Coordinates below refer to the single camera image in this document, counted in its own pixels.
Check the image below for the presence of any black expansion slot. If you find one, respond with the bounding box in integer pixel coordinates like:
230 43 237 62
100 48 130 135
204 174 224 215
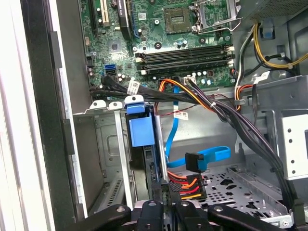
90 0 98 37

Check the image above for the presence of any blue data wire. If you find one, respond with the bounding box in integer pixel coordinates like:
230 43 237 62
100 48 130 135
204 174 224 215
165 85 232 173

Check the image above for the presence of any black wire bundle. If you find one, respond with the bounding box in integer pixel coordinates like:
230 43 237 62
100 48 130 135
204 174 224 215
89 74 301 210

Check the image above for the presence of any blue data port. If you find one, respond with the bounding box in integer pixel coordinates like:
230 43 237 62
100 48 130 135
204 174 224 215
104 63 116 75

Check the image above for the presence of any green motherboard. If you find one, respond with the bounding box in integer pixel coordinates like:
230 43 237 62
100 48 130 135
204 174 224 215
83 0 238 97

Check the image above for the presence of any hard disk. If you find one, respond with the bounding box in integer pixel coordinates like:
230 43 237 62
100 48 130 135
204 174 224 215
125 95 161 200

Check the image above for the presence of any metal socket cover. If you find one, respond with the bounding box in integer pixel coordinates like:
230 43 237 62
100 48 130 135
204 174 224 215
192 0 241 31

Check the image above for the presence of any silver drive cage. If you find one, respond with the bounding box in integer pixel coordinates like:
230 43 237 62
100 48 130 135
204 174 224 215
240 76 308 183

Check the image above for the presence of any black PC case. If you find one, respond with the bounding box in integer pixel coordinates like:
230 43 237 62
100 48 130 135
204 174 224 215
20 0 308 231

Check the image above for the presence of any black graphics card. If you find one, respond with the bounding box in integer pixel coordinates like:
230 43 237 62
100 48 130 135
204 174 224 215
115 0 132 40

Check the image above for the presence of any wire locking lever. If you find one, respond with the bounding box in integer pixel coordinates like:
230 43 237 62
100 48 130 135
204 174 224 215
199 18 243 32

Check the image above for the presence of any yellow wire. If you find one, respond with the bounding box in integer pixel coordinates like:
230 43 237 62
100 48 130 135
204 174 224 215
252 23 308 70

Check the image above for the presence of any silver disk bay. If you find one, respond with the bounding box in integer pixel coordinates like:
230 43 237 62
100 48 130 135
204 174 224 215
72 95 169 215

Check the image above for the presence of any red orange wire strand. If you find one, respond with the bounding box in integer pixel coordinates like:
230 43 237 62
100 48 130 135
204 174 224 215
233 83 255 112

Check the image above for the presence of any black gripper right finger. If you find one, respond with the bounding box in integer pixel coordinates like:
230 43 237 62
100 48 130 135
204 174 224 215
169 182 277 231

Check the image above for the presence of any orange wire loop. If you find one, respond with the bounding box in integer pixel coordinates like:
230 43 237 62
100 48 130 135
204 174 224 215
157 78 216 112

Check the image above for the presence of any white expansion slot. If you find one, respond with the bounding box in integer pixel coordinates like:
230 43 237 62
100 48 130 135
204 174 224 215
100 0 110 26

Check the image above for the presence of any blue cable clip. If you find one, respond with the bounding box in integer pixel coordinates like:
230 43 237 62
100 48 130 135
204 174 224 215
261 21 275 39

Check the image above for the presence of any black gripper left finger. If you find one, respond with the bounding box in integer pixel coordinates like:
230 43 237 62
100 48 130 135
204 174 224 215
84 182 169 231

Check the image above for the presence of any square black chip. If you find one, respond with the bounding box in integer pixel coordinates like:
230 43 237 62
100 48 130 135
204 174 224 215
108 40 122 52

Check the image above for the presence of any CPU socket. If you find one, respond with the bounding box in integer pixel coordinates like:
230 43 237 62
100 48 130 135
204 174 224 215
163 7 193 34

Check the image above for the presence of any silver power supply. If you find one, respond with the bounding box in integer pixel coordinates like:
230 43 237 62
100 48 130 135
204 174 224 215
249 0 308 22

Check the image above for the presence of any black RAM slot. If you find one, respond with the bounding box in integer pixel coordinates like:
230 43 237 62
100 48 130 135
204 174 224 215
134 44 235 58
137 55 235 70
139 61 235 77
134 50 235 64

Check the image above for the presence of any orange red power wire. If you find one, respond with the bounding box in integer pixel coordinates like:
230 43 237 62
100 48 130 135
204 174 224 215
167 170 208 201

